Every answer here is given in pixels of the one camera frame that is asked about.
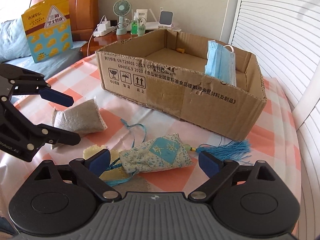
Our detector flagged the phone stand with tablet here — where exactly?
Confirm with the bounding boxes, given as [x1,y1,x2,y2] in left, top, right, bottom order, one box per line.
[158,10,181,32]

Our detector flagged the brown cardboard box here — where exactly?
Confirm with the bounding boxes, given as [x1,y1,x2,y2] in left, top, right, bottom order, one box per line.
[95,29,267,140]

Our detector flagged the wooden nightstand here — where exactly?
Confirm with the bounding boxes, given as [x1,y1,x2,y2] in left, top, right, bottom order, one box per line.
[80,31,137,57]

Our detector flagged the white charging cable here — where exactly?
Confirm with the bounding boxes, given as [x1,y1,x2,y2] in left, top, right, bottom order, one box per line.
[87,15,107,57]

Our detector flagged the white power strip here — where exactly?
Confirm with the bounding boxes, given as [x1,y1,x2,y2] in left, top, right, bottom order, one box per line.
[93,21,116,37]

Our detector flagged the orange foam earplug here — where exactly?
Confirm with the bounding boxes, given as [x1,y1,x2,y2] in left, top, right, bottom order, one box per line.
[176,48,185,54]

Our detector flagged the blue patterned sachet with tassel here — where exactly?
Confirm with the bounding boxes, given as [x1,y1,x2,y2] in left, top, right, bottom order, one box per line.
[119,133,250,177]

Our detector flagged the pink checkered tablecloth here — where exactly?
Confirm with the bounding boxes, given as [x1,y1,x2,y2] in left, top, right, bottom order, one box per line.
[1,56,301,215]

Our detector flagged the yellow blue snack bag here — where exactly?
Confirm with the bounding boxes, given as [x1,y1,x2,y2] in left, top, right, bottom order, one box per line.
[21,0,73,63]

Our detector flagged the green desk fan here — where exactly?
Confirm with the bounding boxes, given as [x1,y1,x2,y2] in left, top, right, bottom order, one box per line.
[113,0,131,35]

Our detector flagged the green tube bottle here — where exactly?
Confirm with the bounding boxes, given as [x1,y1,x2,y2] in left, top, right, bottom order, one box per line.
[136,9,148,36]

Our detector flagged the blue bed sheet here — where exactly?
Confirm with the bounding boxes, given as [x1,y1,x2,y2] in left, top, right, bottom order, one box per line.
[1,18,86,79]

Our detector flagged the blue surgical masks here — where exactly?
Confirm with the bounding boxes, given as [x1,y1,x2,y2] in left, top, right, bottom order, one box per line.
[204,40,236,86]

